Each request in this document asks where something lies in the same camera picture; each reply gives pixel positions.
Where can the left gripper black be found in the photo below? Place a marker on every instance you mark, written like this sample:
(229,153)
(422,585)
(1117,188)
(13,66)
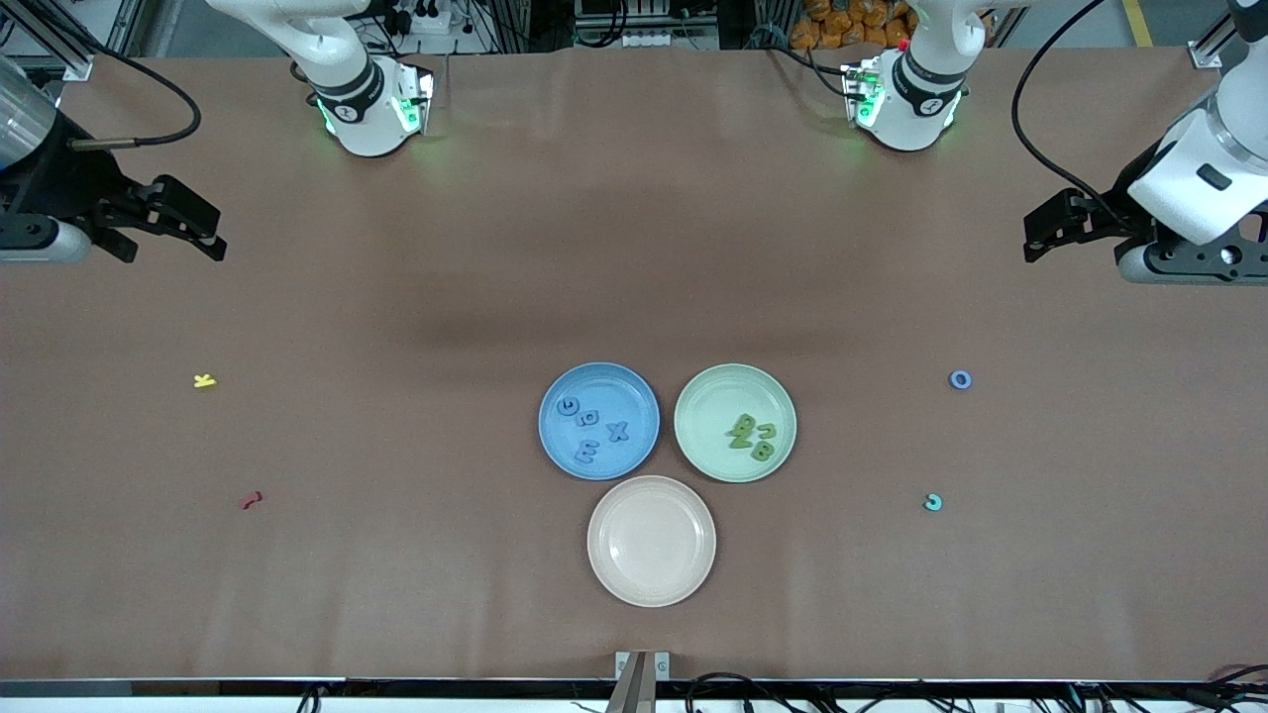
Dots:
(1117,210)

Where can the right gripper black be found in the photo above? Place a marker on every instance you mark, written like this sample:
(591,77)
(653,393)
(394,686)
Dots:
(61,178)

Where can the green foam letter B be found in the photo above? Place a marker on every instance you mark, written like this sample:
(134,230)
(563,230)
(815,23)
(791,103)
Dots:
(763,452)

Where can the green foam letter N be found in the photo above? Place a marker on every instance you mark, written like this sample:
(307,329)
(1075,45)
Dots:
(740,438)

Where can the blue foam letter G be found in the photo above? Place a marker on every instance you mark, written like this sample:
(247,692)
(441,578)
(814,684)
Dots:
(563,407)

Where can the blue foam letter E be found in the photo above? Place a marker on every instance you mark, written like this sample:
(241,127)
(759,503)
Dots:
(587,455)

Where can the blue foam letter X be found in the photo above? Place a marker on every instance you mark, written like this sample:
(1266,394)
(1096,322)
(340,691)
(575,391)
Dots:
(618,431)

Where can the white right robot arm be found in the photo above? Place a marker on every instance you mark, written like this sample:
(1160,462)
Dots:
(357,59)

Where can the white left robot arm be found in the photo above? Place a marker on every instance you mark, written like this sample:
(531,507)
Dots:
(921,99)

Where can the blue foam letter O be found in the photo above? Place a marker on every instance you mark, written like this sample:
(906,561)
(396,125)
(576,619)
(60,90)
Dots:
(952,379)

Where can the red foam squiggle letter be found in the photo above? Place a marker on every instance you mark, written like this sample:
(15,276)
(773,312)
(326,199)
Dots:
(251,500)

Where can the orange packaged items pile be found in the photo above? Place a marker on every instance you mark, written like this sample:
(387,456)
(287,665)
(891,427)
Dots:
(852,20)

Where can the white power strip black plugs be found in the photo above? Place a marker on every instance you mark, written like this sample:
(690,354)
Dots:
(426,25)

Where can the green round plate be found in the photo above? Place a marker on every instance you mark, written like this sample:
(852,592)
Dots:
(708,396)

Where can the brown table cover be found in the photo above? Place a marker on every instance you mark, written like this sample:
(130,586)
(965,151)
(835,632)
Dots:
(634,248)

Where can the blue round plate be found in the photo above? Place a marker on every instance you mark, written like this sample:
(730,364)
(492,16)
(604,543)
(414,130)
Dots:
(624,391)

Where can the beige round plate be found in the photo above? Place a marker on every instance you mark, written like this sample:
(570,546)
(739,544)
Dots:
(651,541)

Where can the aluminium frame post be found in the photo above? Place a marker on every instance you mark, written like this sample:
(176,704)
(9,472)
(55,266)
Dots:
(1207,54)
(74,64)

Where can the black table edge rail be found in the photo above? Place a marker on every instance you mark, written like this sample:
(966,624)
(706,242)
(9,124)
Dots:
(446,688)

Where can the metal bracket with post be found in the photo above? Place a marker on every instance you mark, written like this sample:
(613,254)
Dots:
(642,683)

